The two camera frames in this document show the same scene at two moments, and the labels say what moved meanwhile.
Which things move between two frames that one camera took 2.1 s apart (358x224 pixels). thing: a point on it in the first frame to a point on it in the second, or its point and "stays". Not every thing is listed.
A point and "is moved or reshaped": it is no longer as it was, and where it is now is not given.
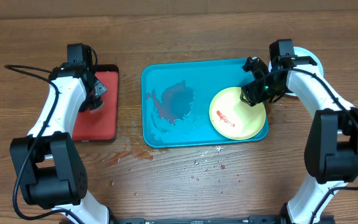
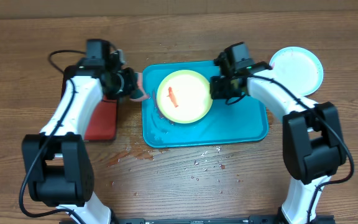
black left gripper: x=100 y=89 to x=129 y=73
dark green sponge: x=97 y=104 is moved or reshaped
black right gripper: x=255 y=94 to x=218 y=94
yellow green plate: x=234 y=118 to x=184 y=96
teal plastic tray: x=176 y=98 stays
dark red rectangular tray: x=101 y=124 stays
